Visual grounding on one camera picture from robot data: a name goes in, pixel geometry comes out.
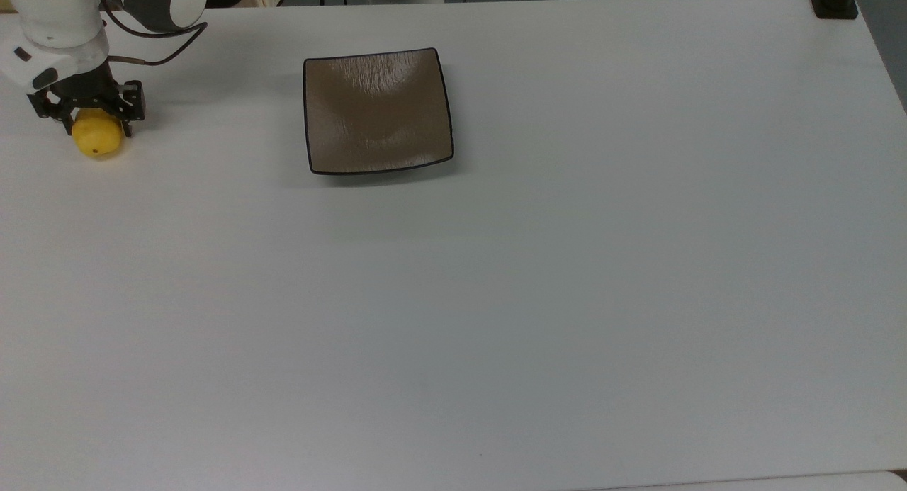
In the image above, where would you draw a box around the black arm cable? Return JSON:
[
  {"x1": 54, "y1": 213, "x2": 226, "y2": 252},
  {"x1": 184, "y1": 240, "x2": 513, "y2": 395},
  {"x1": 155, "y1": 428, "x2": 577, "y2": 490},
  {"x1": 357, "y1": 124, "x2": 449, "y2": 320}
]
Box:
[{"x1": 99, "y1": 0, "x2": 210, "y2": 67}]

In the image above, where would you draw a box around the yellow lemon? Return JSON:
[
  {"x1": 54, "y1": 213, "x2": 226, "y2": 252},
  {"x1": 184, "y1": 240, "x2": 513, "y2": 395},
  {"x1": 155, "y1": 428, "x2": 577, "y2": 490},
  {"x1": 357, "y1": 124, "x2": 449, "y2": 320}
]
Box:
[{"x1": 71, "y1": 108, "x2": 124, "y2": 158}]

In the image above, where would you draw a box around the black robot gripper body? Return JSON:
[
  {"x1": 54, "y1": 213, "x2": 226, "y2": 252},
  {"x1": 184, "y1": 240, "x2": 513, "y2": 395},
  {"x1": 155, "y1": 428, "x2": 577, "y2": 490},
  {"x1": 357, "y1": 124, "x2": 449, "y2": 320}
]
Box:
[{"x1": 47, "y1": 60, "x2": 124, "y2": 112}]

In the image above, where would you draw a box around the brown square ceramic plate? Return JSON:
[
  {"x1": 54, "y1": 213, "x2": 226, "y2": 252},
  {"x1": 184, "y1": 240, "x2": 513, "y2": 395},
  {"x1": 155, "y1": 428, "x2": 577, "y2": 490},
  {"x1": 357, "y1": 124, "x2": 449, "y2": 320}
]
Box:
[{"x1": 303, "y1": 47, "x2": 456, "y2": 176}]

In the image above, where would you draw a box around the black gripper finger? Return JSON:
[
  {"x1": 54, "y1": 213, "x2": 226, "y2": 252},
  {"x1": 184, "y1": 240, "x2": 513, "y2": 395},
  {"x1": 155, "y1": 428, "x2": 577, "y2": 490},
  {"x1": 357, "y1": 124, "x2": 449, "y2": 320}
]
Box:
[
  {"x1": 117, "y1": 80, "x2": 147, "y2": 138},
  {"x1": 27, "y1": 90, "x2": 74, "y2": 135}
]

